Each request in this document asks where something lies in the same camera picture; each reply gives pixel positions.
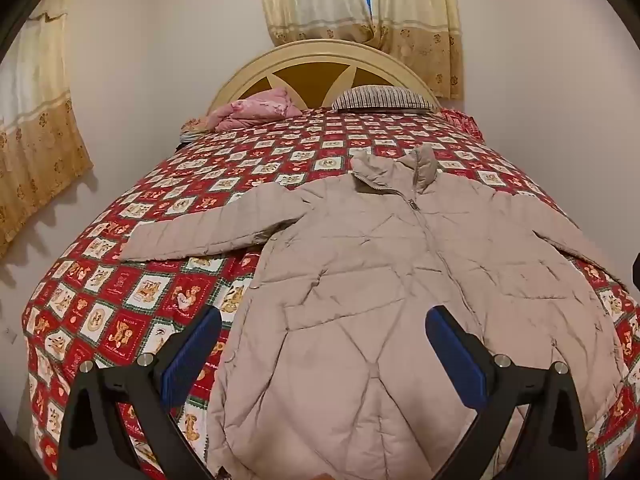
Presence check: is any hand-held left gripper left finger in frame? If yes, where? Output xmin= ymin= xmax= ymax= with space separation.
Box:
xmin=57 ymin=305 xmax=223 ymax=480

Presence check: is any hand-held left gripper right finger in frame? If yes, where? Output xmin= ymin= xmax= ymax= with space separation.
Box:
xmin=424 ymin=304 xmax=589 ymax=480

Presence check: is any beige quilted puffer jacket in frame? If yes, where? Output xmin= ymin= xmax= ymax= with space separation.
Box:
xmin=120 ymin=144 xmax=631 ymax=480

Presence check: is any red patterned bedspread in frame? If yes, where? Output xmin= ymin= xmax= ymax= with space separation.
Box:
xmin=22 ymin=107 xmax=640 ymax=480

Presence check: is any small striped orange cloth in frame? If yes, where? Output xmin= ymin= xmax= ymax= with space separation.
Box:
xmin=179 ymin=115 xmax=216 ymax=143

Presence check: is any pink folded blanket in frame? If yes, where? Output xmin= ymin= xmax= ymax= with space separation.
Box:
xmin=207 ymin=86 xmax=303 ymax=133

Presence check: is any beige floral side curtain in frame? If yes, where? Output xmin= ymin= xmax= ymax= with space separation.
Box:
xmin=0 ymin=0 xmax=94 ymax=259

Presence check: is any striped pillow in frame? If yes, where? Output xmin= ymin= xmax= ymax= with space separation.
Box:
xmin=332 ymin=86 xmax=436 ymax=112

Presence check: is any cream arched wooden headboard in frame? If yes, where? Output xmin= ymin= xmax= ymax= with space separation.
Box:
xmin=207 ymin=40 xmax=443 ymax=113

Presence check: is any beige floral window curtain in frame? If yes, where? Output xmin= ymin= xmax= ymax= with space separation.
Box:
xmin=367 ymin=0 xmax=463 ymax=101
xmin=255 ymin=0 xmax=376 ymax=48

